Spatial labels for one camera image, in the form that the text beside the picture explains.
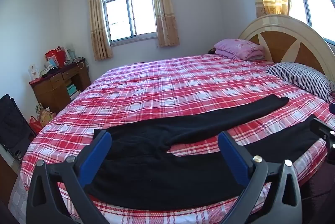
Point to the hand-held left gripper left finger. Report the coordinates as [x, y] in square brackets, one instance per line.
[102, 150]

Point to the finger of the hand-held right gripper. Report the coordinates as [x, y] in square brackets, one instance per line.
[320, 127]
[332, 150]

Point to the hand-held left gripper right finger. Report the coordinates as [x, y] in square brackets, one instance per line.
[233, 158]

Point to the black pants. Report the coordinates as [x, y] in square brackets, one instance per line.
[146, 161]

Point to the striped pillow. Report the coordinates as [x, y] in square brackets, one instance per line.
[301, 77]

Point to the floral gift bag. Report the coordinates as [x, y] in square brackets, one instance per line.
[45, 116]

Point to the stack of books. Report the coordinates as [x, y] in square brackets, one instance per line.
[72, 91]

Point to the red plastic bag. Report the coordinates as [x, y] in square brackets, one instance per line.
[35, 126]

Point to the brown wooden desk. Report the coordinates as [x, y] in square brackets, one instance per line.
[49, 93]

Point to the black fabric chair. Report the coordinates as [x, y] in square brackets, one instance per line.
[13, 124]

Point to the bed with red plaid sheet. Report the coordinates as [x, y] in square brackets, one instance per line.
[170, 82]

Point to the cream and wood headboard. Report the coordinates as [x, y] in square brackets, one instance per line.
[277, 40]

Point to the brown wooden cabinet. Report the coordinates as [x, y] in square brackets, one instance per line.
[6, 179]

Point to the clear plastic bag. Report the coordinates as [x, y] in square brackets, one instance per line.
[70, 52]

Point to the white card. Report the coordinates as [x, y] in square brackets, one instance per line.
[33, 72]

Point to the red gift bag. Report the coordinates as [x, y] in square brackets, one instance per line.
[56, 56]

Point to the dark cloth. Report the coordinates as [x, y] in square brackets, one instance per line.
[212, 51]

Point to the pink folded blanket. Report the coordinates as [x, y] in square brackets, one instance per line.
[239, 48]

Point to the sliding window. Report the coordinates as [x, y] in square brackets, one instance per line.
[128, 14]

